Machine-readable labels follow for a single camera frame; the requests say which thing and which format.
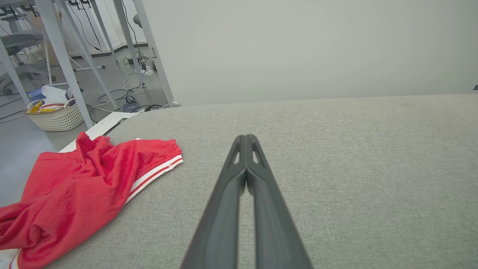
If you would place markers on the white woven laundry basket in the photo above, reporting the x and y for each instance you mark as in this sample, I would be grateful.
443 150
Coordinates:
59 119

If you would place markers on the blue flat item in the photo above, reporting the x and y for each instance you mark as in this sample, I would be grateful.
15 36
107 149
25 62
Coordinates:
35 94

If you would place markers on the white metal desk leg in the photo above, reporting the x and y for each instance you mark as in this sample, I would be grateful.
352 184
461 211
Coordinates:
129 41
61 56
87 56
104 33

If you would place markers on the white power strip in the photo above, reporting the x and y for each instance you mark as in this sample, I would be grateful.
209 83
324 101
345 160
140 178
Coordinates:
148 71

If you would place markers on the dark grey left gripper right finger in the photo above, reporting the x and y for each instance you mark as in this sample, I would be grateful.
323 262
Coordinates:
274 231

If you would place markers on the red and white t-shirt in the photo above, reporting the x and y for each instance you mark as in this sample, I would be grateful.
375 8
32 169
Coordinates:
74 186

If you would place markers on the yellow cloth in basket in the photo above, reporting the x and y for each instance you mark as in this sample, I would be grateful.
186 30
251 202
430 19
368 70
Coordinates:
37 108

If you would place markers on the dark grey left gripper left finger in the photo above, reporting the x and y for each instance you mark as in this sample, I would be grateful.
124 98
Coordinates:
220 224

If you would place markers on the white cloth in basket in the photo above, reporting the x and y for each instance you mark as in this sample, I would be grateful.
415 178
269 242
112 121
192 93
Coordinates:
54 95

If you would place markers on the grey office chair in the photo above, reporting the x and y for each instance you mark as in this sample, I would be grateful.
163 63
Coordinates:
137 20
22 39

